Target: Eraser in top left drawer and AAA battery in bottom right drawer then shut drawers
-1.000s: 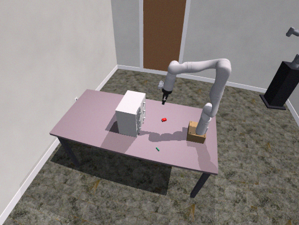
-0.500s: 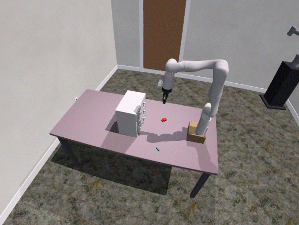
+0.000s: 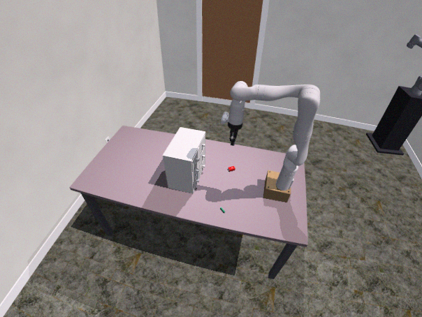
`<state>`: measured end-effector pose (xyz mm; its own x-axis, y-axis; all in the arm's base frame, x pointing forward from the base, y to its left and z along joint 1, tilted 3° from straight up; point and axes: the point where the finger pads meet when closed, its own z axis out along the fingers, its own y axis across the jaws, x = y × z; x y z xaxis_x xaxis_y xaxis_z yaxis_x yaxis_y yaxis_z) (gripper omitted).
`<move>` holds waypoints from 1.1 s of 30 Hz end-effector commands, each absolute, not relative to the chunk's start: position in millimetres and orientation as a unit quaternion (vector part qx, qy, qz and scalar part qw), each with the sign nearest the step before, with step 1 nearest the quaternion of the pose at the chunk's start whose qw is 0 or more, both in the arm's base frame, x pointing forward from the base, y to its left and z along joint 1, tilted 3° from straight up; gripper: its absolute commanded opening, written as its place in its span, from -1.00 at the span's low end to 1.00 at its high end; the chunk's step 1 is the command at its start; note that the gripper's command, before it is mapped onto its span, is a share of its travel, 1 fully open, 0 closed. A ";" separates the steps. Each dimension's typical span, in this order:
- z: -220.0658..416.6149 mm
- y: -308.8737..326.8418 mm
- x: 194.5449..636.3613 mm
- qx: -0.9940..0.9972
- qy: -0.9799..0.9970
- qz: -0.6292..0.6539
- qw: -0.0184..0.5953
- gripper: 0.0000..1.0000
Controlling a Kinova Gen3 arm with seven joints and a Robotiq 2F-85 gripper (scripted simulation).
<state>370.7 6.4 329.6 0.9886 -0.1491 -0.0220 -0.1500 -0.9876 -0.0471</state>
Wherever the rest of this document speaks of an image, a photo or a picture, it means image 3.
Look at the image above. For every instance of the white chest of drawers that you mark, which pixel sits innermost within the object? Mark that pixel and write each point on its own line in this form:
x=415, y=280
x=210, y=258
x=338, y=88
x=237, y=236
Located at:
x=178, y=157

